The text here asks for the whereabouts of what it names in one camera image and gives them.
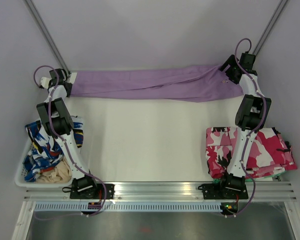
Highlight beige garment in basket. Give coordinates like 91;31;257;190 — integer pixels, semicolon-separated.
36;159;72;184

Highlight aluminium frame rail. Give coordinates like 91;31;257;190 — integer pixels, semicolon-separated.
23;181;297;202

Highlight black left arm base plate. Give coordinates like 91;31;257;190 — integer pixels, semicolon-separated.
69;183;115;200

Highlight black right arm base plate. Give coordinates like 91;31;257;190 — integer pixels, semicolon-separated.
197;183;249;200

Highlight purple trousers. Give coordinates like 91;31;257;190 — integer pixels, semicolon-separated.
71;65;243;103

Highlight white plastic laundry basket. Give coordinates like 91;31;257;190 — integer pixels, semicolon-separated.
14;117;86;188

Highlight white slotted cable duct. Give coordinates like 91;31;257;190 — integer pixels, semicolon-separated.
34;201;222;213

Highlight blue white patterned garment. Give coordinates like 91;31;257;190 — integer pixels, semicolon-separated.
24;115;86;183

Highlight pink camouflage folded trousers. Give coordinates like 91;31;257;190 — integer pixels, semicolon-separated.
205;126;298;179

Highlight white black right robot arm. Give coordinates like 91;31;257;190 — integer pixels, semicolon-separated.
217;52;272;200

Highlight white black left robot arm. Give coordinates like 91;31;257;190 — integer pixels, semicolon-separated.
36;65;107;200

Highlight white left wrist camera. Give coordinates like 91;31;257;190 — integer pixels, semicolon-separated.
40;77;52;89

